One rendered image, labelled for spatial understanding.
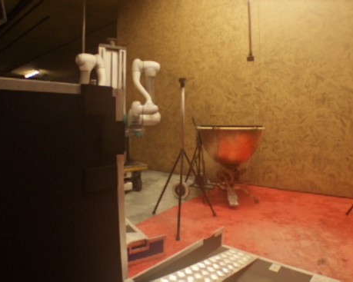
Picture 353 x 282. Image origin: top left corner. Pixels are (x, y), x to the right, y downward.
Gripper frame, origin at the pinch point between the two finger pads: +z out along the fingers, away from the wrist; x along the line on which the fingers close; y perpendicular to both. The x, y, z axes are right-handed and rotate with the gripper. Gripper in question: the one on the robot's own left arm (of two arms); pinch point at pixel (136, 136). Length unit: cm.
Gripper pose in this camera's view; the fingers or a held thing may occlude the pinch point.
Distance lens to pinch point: 267.8
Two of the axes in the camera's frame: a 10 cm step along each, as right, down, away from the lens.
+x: 8.5, -0.4, 5.2
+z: 0.0, 10.0, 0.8
